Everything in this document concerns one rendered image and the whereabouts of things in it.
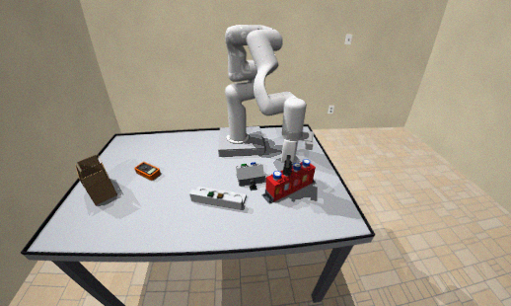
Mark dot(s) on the brown cardboard box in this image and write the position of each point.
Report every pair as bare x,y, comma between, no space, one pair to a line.
98,185

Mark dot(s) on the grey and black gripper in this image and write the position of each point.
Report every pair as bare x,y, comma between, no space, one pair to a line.
288,149

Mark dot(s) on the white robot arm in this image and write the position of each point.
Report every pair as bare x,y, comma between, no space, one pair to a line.
262,42

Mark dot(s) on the red tube rack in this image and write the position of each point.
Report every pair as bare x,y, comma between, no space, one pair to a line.
272,185

